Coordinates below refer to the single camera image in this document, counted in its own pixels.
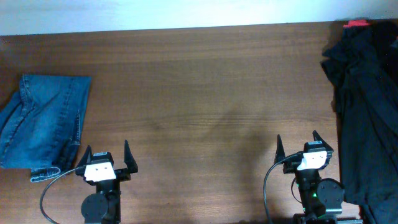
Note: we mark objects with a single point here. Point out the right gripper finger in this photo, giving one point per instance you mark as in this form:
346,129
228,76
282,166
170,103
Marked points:
317,137
280,153

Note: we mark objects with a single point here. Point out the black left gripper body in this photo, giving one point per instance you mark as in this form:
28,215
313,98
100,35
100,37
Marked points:
120,176

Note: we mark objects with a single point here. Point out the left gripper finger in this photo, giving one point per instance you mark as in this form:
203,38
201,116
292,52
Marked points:
129,159
86,158

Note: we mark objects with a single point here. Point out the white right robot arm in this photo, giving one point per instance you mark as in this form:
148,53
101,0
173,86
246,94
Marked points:
320,198

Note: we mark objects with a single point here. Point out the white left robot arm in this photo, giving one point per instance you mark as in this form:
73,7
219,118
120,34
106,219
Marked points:
103,206

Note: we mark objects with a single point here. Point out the folded blue denim jeans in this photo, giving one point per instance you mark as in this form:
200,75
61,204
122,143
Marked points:
42,123

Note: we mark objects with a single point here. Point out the pile of black clothes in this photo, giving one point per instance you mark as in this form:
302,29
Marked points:
362,67

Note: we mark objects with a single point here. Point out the red object at corner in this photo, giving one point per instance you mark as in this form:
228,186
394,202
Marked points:
357,23

